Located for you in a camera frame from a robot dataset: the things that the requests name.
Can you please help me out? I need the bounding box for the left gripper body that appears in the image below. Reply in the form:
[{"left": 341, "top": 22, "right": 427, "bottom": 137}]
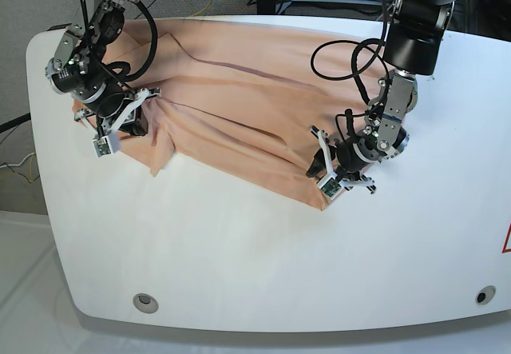
[{"left": 309, "top": 125, "right": 377, "bottom": 194}]

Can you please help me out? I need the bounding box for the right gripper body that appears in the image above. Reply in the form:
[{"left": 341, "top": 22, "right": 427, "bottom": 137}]
[{"left": 74, "top": 88, "right": 160, "bottom": 137}]

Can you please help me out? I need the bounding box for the peach pink T-shirt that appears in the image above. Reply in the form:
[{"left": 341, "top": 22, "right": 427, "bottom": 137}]
[{"left": 69, "top": 17, "right": 412, "bottom": 212}]

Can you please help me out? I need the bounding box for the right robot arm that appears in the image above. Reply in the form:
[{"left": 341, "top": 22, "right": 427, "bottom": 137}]
[{"left": 46, "top": 0, "right": 158, "bottom": 137}]

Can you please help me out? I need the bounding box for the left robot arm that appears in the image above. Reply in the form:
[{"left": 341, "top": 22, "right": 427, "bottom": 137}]
[{"left": 307, "top": 0, "right": 456, "bottom": 200}]

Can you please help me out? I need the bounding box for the black bar at left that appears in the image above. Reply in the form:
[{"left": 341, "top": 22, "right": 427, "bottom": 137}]
[{"left": 0, "top": 113, "right": 31, "bottom": 133}]

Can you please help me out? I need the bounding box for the red triangle sticker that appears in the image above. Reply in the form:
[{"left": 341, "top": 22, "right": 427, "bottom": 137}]
[{"left": 501, "top": 225, "right": 511, "bottom": 253}]

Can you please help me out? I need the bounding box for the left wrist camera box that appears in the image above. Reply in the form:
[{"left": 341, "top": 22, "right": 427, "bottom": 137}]
[{"left": 316, "top": 174, "right": 343, "bottom": 200}]

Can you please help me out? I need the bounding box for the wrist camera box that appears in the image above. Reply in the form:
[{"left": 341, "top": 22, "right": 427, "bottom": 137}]
[
  {"left": 93, "top": 133, "right": 121, "bottom": 157},
  {"left": 316, "top": 174, "right": 343, "bottom": 200}
]

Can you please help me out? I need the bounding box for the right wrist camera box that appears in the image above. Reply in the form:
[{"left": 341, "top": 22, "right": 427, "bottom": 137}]
[{"left": 93, "top": 133, "right": 121, "bottom": 157}]

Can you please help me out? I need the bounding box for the yellow floor cable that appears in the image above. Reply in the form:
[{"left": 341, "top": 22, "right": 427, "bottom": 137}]
[{"left": 0, "top": 153, "right": 37, "bottom": 185}]

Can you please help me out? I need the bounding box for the white cable at left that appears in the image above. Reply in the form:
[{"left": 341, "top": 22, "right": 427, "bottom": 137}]
[{"left": 0, "top": 152, "right": 37, "bottom": 170}]

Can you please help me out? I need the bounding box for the left table cable grommet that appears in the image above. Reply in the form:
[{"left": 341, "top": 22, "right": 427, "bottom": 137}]
[{"left": 133, "top": 293, "right": 159, "bottom": 314}]

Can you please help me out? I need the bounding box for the table cable grommet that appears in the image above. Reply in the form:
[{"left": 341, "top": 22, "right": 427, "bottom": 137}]
[
  {"left": 475, "top": 285, "right": 496, "bottom": 305},
  {"left": 133, "top": 293, "right": 159, "bottom": 314}
]

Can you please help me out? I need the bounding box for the right table cable grommet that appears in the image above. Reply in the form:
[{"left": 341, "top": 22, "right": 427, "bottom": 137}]
[{"left": 475, "top": 285, "right": 496, "bottom": 305}]

